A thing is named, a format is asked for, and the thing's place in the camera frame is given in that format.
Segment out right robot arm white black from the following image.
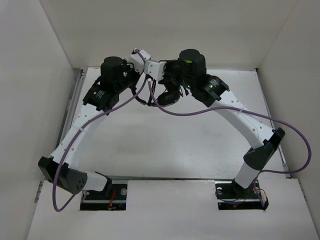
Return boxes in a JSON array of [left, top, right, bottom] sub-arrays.
[[161, 49, 286, 197]]

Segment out black headphones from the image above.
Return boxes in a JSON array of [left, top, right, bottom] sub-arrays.
[[130, 80, 189, 107]]

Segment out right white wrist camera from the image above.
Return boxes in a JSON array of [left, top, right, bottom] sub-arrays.
[[143, 60, 166, 81]]

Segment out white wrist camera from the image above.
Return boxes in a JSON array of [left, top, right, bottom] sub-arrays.
[[143, 60, 166, 81], [127, 48, 151, 74]]

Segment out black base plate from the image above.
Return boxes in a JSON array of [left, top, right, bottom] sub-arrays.
[[80, 179, 128, 211], [215, 181, 269, 211]]

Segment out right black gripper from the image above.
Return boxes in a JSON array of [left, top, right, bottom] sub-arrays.
[[157, 58, 195, 90]]

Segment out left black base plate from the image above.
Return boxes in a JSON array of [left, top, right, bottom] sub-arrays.
[[80, 179, 128, 211]]

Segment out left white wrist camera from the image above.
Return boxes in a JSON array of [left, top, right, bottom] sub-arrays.
[[127, 48, 151, 74]]

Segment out front aluminium rail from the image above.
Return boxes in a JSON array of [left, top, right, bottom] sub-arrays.
[[107, 175, 233, 181]]

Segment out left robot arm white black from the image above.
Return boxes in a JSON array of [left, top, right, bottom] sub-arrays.
[[38, 54, 145, 199]]

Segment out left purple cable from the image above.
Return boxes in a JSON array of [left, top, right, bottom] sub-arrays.
[[51, 48, 148, 213]]

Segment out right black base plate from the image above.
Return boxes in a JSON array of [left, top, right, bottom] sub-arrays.
[[215, 181, 269, 211]]

